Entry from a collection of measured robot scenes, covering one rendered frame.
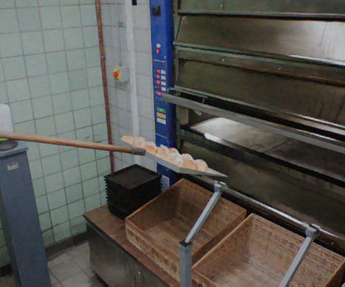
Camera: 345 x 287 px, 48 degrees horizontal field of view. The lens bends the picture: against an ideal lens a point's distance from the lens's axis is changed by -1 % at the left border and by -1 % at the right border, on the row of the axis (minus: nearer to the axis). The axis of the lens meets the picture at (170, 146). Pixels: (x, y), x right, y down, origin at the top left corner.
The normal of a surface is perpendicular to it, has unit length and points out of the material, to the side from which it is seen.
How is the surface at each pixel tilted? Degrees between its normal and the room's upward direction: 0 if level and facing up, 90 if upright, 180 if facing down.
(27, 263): 90
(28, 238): 90
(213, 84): 70
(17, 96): 90
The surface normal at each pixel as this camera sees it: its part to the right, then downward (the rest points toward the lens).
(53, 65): 0.64, 0.27
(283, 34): -0.73, -0.07
